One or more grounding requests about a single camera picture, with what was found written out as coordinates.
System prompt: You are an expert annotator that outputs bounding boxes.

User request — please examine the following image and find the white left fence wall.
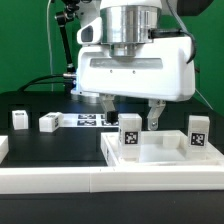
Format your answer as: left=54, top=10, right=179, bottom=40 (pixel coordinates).
left=0, top=136, right=9, bottom=164

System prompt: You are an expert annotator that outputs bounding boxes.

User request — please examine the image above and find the white square table top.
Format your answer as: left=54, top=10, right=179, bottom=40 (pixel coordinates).
left=101, top=130, right=224, bottom=166

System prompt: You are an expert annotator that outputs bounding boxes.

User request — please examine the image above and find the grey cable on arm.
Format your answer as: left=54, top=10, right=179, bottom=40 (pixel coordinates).
left=194, top=88, right=214, bottom=109

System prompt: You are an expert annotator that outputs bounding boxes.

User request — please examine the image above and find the white thin cable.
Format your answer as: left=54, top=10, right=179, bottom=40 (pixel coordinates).
left=45, top=0, right=55, bottom=92

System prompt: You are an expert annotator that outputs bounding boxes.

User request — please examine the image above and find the black cable bundle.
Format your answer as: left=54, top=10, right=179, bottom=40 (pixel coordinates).
left=18, top=73, right=68, bottom=92

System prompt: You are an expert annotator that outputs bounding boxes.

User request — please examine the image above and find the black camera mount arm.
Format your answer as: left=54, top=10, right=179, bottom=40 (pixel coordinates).
left=55, top=0, right=80, bottom=93

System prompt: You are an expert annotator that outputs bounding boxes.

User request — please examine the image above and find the white front fence wall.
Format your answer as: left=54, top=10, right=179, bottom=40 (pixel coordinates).
left=0, top=166, right=224, bottom=194

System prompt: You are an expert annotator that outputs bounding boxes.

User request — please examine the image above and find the white sheet with markers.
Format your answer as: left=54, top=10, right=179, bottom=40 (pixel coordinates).
left=62, top=113, right=118, bottom=127

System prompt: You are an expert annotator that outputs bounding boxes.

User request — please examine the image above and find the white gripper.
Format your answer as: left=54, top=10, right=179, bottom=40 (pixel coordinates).
left=77, top=37, right=195, bottom=130

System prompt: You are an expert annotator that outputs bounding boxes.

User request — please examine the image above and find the white fence wall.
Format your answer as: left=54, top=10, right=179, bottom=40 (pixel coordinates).
left=0, top=166, right=224, bottom=194
left=0, top=136, right=9, bottom=164

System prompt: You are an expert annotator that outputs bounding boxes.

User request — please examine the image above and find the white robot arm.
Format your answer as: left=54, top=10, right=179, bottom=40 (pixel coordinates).
left=73, top=0, right=214, bottom=130

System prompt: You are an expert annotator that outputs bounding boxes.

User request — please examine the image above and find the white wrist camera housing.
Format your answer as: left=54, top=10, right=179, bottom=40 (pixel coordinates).
left=77, top=17, right=102, bottom=45

